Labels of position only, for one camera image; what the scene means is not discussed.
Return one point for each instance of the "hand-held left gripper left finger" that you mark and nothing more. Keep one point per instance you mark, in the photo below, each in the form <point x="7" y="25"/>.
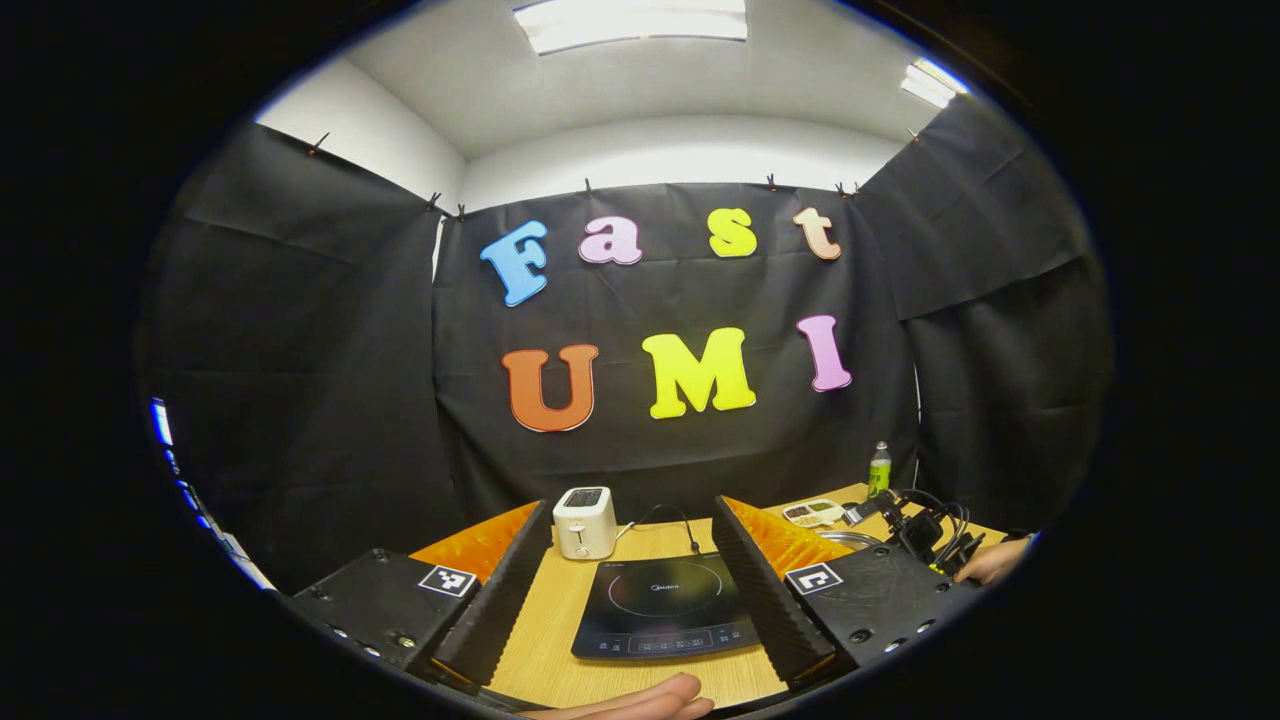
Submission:
<point x="500" y="615"/>

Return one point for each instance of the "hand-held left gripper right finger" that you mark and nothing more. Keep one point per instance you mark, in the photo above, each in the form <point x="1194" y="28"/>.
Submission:
<point x="765" y="600"/>

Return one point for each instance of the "stainless steel pot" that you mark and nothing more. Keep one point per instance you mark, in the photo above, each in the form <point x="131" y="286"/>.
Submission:
<point x="850" y="539"/>

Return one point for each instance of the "black induction cooktop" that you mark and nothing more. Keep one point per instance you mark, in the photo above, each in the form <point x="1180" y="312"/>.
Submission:
<point x="660" y="610"/>

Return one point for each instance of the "green drink bottle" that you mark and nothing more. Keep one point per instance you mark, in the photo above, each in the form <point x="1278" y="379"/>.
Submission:
<point x="879" y="475"/>

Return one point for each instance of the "white divided dish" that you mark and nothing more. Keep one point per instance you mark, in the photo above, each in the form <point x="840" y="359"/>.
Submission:
<point x="812" y="513"/>

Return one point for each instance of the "white toaster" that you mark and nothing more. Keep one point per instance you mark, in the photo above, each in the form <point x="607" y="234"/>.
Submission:
<point x="585" y="525"/>

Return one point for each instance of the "ceiling light panel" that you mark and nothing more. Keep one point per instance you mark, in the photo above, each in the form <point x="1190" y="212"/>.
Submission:
<point x="630" y="25"/>
<point x="932" y="82"/>

